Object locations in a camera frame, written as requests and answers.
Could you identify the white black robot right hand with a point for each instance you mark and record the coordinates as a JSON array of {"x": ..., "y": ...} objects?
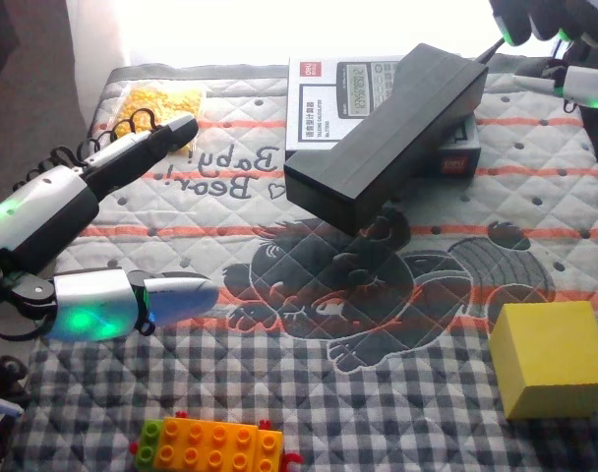
[{"x": 589, "y": 83}]

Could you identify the yellow block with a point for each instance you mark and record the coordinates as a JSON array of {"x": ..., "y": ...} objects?
[{"x": 550, "y": 354}]

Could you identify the clear bag of yellow beads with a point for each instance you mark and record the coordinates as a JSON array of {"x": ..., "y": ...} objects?
[{"x": 166, "y": 103}]

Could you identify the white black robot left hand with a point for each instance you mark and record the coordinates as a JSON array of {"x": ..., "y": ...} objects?
[{"x": 38, "y": 216}]

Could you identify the black rectangular box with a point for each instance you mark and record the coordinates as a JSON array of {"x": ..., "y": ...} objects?
[{"x": 377, "y": 137}]

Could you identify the green toy brick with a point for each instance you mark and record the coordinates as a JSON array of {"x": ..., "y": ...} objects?
[{"x": 149, "y": 440}]

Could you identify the red toy piece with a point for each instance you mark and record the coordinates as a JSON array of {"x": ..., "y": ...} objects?
[
  {"x": 291, "y": 461},
  {"x": 134, "y": 447}
]

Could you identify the grey bear print quilt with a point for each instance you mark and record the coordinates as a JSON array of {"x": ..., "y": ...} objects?
[{"x": 230, "y": 373}]

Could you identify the orange toy brick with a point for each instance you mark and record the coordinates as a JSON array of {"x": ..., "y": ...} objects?
[{"x": 205, "y": 442}]

